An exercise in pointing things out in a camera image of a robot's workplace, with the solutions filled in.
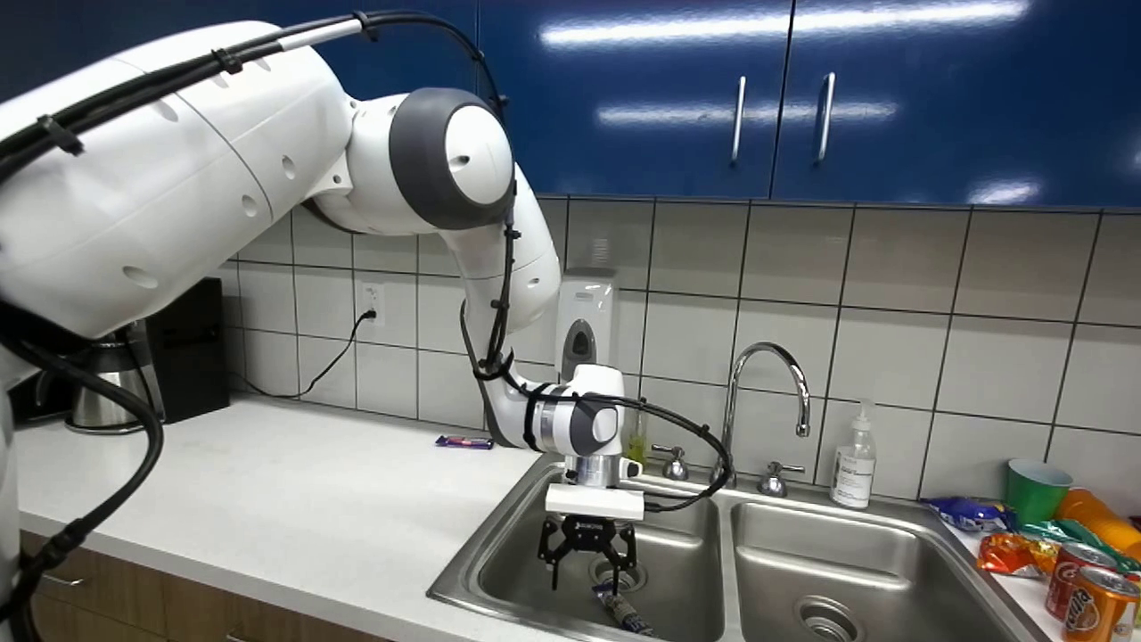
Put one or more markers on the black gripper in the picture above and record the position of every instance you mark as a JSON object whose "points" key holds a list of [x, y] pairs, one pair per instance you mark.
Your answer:
{"points": [[593, 538]]}

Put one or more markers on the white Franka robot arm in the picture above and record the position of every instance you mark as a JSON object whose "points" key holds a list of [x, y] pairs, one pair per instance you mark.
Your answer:
{"points": [[181, 181]]}

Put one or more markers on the stainless steel double sink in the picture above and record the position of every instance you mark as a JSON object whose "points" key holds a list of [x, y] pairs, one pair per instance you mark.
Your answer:
{"points": [[762, 546]]}

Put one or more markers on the small purple candy wrapper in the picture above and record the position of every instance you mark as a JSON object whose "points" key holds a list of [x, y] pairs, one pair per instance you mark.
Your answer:
{"points": [[463, 441]]}

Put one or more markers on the chrome faucet knob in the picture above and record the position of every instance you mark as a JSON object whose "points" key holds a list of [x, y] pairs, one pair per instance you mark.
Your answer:
{"points": [[776, 479], [675, 466]]}

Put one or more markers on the green dish soap bottle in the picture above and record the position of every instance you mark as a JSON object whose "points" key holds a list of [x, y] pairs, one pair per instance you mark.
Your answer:
{"points": [[641, 434]]}

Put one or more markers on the chrome gooseneck faucet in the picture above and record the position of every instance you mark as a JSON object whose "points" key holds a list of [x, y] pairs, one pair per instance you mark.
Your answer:
{"points": [[732, 429]]}

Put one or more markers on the clear hand soap pump bottle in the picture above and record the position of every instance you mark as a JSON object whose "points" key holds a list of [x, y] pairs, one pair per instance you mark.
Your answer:
{"points": [[852, 466]]}

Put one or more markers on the blue snack bag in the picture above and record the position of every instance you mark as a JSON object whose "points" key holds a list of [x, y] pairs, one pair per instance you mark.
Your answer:
{"points": [[964, 514]]}

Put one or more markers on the wooden lower cabinet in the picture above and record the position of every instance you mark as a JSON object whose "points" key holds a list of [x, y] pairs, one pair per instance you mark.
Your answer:
{"points": [[181, 609]]}

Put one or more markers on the orange chip bag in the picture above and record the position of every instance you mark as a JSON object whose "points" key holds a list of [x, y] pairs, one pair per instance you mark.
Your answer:
{"points": [[1007, 555]]}

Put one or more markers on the blue upper cabinet door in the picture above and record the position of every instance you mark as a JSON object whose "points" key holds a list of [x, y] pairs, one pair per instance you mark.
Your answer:
{"points": [[618, 120], [74, 31], [976, 120], [386, 58]]}

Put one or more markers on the black coffee maker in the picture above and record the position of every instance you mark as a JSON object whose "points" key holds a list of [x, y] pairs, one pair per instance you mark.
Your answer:
{"points": [[198, 358]]}

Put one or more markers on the green cup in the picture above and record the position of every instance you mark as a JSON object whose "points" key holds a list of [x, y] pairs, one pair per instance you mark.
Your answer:
{"points": [[1033, 488]]}

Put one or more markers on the green snack wrapper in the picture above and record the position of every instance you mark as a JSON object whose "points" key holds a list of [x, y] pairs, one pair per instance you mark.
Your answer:
{"points": [[1073, 538]]}

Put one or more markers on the orange snack pack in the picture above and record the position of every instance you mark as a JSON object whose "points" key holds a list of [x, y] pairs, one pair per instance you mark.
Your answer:
{"points": [[1100, 522]]}

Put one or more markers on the steel coffee carafe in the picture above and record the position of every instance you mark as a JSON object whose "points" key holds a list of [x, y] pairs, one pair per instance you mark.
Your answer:
{"points": [[100, 407]]}

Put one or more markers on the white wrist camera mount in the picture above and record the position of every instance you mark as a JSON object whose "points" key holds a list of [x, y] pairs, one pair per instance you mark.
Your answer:
{"points": [[593, 500]]}

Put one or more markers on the white wall outlet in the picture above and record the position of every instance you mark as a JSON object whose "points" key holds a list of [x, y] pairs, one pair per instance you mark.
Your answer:
{"points": [[372, 297]]}

